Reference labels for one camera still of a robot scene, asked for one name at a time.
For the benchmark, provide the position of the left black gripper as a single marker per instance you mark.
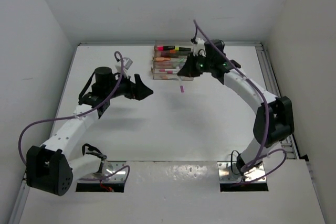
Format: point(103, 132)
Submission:
point(137, 91)

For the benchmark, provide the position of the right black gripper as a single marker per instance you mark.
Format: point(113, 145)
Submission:
point(187, 70)

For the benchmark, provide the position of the yellow black highlighter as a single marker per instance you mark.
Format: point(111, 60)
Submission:
point(184, 49)

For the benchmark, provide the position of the pink capped white marker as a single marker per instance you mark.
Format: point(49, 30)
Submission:
point(168, 71)

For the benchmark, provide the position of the purple black highlighter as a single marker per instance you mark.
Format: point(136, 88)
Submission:
point(173, 55)

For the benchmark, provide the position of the pink black highlighter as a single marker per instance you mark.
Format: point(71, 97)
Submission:
point(165, 48)

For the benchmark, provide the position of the peach capped horizontal marker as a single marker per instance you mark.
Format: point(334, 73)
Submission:
point(169, 77)

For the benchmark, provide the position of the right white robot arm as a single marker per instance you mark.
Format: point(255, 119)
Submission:
point(274, 116)

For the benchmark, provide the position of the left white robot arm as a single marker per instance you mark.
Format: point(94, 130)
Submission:
point(48, 167)

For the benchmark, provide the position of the clear tiered organizer tray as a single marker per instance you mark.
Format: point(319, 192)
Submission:
point(180, 43)

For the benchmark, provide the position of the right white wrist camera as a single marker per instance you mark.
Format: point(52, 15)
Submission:
point(198, 47)

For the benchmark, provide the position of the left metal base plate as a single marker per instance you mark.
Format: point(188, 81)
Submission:
point(112, 172)

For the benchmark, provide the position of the metal base plate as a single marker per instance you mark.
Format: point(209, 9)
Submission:
point(228, 174)
point(112, 172)

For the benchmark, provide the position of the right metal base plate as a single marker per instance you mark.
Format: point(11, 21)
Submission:
point(228, 174)

